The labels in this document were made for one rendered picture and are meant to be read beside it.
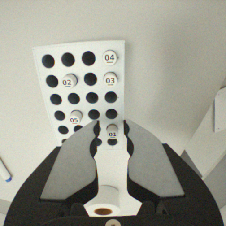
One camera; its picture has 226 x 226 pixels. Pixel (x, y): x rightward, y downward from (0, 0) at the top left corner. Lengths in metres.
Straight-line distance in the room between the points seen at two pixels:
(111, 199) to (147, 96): 0.21
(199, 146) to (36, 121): 1.50
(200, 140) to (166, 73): 1.36
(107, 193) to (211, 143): 1.46
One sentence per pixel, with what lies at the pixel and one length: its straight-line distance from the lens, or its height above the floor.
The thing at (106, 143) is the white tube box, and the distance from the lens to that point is 0.16.
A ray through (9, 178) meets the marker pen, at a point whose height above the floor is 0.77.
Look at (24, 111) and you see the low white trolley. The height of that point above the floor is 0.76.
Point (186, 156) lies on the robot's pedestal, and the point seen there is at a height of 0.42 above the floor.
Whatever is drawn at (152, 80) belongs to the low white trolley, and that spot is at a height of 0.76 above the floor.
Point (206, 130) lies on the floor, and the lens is 1.47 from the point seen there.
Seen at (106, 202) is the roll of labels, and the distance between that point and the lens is 0.28.
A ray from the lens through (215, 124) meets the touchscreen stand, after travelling 1.44.
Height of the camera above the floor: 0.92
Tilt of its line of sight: 62 degrees down
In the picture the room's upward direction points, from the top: 177 degrees clockwise
